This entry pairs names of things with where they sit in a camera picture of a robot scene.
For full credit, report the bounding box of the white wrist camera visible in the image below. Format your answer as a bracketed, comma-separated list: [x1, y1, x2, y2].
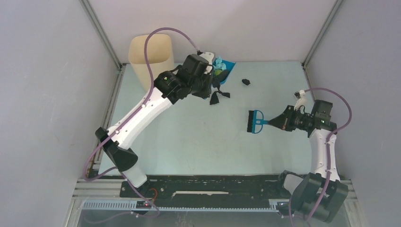
[197, 51, 215, 74]
[294, 90, 307, 110]

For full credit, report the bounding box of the dark blue paper scrap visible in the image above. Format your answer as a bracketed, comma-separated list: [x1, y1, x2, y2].
[211, 77, 220, 89]

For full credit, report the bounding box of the beige waste bin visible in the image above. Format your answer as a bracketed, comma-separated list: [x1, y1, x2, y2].
[128, 34, 174, 91]

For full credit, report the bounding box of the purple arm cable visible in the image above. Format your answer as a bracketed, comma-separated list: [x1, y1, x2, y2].
[82, 27, 201, 225]
[288, 87, 352, 227]

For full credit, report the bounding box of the grey cable duct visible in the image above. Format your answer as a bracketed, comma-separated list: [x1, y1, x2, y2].
[81, 200, 278, 212]

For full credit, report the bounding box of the small black paper scrap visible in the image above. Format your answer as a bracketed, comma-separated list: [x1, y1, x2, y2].
[242, 79, 250, 86]

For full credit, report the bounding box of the light blue paper scrap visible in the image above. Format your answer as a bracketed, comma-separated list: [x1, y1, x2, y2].
[214, 56, 227, 70]

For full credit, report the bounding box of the green paper scrap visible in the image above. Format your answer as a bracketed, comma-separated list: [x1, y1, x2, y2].
[213, 70, 222, 76]

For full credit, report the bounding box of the aluminium frame post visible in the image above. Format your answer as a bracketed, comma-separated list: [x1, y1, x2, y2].
[79, 0, 126, 170]
[301, 0, 345, 88]

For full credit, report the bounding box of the right aluminium frame post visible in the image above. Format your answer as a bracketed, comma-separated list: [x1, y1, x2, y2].
[301, 0, 345, 88]

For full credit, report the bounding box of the left aluminium frame post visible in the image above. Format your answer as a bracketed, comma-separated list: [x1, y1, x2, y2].
[79, 0, 126, 170]

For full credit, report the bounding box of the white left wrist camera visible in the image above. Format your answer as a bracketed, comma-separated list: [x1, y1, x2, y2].
[197, 51, 215, 74]

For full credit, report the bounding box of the blue hand brush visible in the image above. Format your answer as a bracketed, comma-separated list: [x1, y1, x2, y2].
[246, 110, 269, 134]

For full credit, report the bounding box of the blue dustpan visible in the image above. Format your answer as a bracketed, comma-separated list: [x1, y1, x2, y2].
[213, 58, 236, 85]

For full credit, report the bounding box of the long black paper scrap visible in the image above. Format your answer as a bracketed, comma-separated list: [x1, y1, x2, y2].
[209, 90, 230, 105]

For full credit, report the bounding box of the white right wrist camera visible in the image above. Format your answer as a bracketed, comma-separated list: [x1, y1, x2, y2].
[294, 90, 307, 110]

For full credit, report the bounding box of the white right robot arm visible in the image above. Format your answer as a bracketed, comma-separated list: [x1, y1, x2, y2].
[268, 100, 348, 223]

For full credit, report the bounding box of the black scrap left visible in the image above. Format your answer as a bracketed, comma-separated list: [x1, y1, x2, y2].
[217, 70, 230, 82]

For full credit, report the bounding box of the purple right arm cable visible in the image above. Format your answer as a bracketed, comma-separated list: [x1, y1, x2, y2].
[288, 87, 352, 227]

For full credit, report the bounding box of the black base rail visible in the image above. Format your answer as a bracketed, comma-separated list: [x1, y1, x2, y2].
[119, 175, 290, 208]

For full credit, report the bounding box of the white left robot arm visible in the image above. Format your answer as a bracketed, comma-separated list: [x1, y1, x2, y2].
[95, 52, 215, 197]

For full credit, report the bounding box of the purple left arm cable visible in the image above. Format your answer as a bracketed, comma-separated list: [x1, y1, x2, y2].
[82, 27, 201, 225]

